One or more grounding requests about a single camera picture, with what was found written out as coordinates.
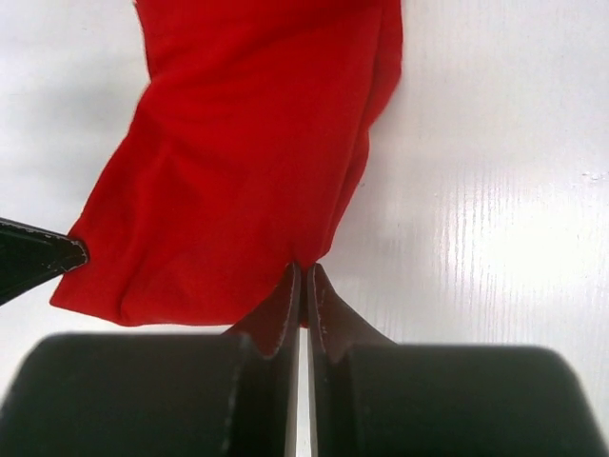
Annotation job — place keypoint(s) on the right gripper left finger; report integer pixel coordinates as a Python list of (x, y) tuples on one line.
[(191, 394)]

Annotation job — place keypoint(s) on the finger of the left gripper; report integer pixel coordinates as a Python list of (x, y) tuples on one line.
[(31, 256)]

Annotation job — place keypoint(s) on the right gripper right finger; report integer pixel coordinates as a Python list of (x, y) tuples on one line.
[(373, 397)]

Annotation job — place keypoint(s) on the red t shirt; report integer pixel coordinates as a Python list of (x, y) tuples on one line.
[(243, 153)]

